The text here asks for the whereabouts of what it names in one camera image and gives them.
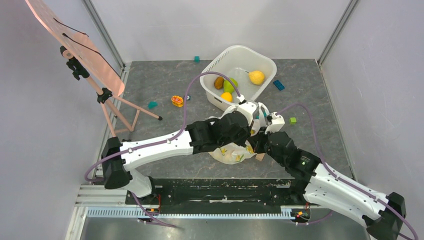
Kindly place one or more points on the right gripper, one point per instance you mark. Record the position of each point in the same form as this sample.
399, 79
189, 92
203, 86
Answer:
260, 142

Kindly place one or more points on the white plastic bag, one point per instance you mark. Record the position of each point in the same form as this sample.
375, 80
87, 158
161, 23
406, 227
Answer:
232, 153

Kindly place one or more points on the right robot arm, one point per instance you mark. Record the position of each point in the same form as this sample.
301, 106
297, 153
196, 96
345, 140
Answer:
317, 183

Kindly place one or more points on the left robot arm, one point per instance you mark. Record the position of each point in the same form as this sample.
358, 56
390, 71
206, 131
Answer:
120, 160

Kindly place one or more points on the yellow fake lemon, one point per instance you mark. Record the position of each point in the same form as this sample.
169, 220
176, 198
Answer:
227, 96

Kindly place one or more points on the green fake pear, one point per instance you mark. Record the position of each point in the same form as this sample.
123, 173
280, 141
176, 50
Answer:
228, 87

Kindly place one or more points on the yellow fake pear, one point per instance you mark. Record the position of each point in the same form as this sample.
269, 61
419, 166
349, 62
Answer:
256, 77

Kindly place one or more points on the brown fake kiwi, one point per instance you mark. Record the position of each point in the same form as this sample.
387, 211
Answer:
219, 83

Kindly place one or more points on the wooden cube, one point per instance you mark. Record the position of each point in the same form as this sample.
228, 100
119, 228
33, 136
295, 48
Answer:
259, 156

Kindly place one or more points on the green cube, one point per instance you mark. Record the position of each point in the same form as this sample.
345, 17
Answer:
292, 120

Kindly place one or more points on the blue lego brick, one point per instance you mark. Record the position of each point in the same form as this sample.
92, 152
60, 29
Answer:
278, 85

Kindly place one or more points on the white plastic basin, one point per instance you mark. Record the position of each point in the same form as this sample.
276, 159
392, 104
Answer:
236, 62

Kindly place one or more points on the orange yellow toy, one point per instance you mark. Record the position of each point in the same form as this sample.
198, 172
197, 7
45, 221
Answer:
177, 101

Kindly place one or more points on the teal block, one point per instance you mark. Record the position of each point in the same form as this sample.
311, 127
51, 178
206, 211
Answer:
152, 104

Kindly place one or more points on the pink board on stand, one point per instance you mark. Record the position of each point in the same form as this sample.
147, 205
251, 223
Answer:
86, 62

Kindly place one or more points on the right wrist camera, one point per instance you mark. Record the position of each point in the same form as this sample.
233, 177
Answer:
274, 123

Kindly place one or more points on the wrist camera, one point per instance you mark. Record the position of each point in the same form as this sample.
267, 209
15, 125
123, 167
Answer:
274, 123
249, 109

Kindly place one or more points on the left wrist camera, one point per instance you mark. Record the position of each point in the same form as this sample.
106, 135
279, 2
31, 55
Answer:
249, 109

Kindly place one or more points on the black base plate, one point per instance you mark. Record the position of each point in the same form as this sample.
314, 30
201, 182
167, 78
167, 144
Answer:
223, 195

